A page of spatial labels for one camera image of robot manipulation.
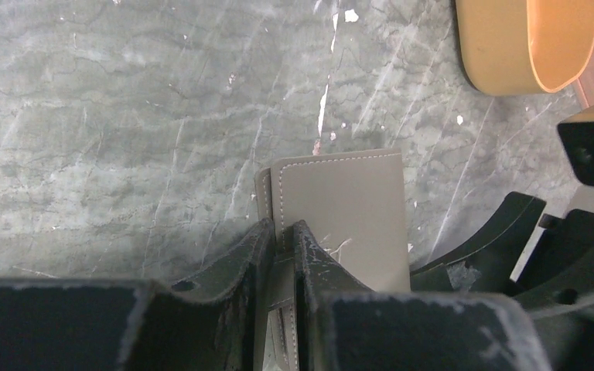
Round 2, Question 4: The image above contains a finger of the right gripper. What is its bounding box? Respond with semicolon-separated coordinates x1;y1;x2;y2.
411;192;546;294
514;209;594;370

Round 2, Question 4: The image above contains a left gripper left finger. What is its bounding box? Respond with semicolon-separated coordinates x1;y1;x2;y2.
0;219;275;370

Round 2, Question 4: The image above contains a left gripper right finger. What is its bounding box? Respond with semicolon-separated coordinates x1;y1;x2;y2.
292;221;551;370

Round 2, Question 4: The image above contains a beige card holder wallet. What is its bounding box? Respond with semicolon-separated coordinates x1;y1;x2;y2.
254;148;411;370

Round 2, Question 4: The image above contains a yellow oval tray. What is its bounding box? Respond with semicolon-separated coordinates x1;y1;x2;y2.
455;0;594;97

